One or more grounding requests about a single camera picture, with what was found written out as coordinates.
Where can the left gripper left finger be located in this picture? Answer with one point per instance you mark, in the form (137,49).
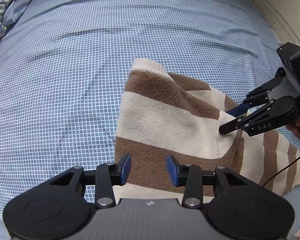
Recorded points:
(64,204)

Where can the blue checkered bed sheet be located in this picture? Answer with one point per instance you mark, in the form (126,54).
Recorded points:
(64,64)

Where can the black camera box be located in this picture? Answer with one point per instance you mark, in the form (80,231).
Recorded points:
(290,56)

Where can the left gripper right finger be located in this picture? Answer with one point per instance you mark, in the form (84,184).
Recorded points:
(232,204)

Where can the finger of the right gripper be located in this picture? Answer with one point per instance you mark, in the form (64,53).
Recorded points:
(272,115)
(256,97)

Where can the brown cream striped sweater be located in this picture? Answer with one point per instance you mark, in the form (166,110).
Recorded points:
(163,113)

